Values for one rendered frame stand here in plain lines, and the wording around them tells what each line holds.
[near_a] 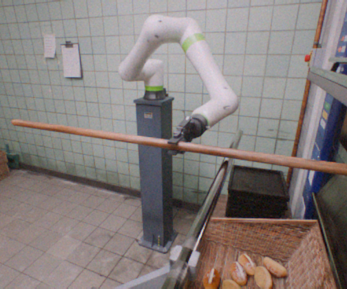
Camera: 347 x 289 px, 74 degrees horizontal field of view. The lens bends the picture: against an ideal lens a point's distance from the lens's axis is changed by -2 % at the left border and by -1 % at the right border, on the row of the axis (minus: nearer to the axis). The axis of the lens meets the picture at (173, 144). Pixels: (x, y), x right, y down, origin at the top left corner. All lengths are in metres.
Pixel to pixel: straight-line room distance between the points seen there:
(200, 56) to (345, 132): 0.65
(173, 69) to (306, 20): 0.99
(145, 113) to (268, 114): 0.94
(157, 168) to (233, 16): 1.21
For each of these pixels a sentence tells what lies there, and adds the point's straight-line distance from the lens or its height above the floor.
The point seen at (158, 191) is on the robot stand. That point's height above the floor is 0.54.
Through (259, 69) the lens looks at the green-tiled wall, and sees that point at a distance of 1.88.
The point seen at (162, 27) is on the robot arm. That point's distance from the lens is 1.12.
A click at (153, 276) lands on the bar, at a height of 1.10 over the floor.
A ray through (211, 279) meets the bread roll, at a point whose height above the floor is 0.64.
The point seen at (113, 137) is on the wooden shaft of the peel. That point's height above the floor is 1.20.
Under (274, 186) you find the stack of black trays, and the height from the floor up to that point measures 0.85.
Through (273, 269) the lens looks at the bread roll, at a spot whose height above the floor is 0.64.
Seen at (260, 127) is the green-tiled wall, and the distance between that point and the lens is 1.95.
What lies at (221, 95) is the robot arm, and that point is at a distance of 1.01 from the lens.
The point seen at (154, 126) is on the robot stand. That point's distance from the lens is 1.53.
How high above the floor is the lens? 1.48
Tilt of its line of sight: 21 degrees down
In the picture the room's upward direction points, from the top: straight up
